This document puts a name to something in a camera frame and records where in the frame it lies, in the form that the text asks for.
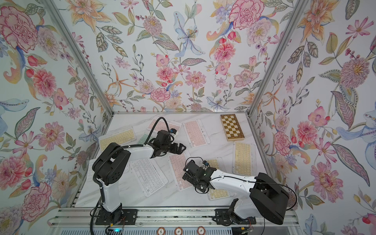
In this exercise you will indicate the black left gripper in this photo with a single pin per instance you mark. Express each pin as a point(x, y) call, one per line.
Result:
point(175, 150)

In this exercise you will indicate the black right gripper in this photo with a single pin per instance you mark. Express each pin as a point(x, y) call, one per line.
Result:
point(190, 179)

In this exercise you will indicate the pink keyboard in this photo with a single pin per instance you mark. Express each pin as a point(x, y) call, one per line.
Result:
point(177, 164)
point(196, 133)
point(162, 126)

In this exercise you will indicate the yellow keyboard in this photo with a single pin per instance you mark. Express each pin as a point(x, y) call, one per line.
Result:
point(218, 194)
point(244, 159)
point(120, 136)

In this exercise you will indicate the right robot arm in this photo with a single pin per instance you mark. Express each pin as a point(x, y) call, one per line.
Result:
point(257, 195)

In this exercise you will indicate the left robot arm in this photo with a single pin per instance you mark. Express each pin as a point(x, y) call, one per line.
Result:
point(110, 165)

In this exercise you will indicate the mint green keyboard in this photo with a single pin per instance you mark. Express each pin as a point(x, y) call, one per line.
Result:
point(144, 139)

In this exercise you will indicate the white keyboard centre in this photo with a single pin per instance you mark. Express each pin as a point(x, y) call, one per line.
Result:
point(149, 175)

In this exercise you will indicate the wooden chessboard box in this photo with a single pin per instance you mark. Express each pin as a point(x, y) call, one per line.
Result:
point(232, 128)

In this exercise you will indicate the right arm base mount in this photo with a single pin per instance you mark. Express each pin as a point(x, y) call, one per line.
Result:
point(227, 217)

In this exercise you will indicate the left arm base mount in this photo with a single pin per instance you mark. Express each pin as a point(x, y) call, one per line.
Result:
point(119, 216)

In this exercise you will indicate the aluminium frame post left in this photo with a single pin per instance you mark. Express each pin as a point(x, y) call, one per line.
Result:
point(79, 58)

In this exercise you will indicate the aluminium frame post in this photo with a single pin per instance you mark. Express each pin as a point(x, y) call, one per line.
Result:
point(275, 59)
point(79, 58)

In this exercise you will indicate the aluminium front rail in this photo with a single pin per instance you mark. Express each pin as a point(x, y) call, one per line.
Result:
point(146, 217)

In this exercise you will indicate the aluminium frame post right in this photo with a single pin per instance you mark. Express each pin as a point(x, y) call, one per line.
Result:
point(275, 59)

